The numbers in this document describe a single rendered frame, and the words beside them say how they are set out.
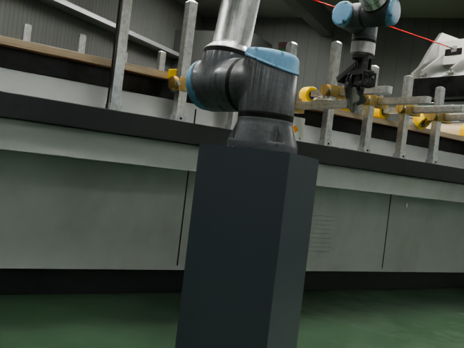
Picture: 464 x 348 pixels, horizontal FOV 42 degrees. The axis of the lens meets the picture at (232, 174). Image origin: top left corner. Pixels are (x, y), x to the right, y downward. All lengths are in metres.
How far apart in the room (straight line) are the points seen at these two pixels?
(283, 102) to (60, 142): 0.85
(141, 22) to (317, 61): 3.04
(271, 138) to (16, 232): 1.11
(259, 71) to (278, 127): 0.15
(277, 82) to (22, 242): 1.17
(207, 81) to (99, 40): 7.40
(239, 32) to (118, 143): 0.67
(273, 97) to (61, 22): 7.00
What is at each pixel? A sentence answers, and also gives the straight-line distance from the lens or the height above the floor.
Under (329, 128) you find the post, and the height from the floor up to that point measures 0.78.
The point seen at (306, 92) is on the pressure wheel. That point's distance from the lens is 2.88.
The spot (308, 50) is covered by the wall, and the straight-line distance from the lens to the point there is 10.79.
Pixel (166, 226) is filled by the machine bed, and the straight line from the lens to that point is 2.53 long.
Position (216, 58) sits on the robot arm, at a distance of 1.72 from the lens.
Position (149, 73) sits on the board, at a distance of 2.42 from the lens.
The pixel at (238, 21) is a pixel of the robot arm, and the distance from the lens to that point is 1.77.
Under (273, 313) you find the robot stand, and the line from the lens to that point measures 1.53.
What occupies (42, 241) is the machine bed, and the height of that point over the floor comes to 0.20.
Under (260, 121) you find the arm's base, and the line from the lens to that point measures 1.57.
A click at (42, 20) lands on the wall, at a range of 8.21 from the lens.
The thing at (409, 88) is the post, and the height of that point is 1.04.
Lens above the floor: 0.54
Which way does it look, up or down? level
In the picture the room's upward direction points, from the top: 7 degrees clockwise
